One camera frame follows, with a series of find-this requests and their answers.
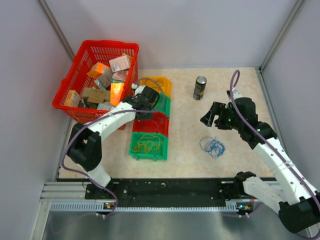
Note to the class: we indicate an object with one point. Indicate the yellow box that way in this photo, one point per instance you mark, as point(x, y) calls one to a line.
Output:
point(72, 100)

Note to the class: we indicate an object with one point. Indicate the green plastic bin upper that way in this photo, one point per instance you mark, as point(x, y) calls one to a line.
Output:
point(165, 102)

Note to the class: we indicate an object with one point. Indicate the green plastic bin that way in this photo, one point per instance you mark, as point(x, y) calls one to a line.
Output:
point(165, 102)
point(148, 146)

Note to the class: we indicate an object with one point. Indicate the brown cardboard box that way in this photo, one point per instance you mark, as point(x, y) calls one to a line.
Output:
point(97, 96)

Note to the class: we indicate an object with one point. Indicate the red plastic bin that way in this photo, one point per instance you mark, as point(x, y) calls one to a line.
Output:
point(158, 124)

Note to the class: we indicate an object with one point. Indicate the bright orange box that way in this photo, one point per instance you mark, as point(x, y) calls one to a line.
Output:
point(116, 89)

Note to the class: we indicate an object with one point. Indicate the dark drink can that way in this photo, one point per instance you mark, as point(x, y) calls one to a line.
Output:
point(199, 89)

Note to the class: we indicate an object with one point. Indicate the green plastic bin lower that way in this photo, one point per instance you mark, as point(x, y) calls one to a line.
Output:
point(148, 146)

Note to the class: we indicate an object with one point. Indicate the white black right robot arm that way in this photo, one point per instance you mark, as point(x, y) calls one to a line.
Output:
point(297, 203)

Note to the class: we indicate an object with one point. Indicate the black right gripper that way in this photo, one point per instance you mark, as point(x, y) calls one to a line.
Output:
point(217, 108)

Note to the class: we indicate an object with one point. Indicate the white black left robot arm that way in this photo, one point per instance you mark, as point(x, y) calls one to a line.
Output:
point(85, 143)

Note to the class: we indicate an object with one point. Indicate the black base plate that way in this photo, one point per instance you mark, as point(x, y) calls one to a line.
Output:
point(174, 192)

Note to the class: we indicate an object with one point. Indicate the pink white box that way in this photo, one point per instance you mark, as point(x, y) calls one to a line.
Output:
point(120, 63)

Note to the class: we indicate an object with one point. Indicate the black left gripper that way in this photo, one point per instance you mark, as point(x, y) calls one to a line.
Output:
point(146, 117)

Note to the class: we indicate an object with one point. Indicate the yellow plastic bin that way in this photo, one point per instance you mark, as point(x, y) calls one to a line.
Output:
point(158, 83)

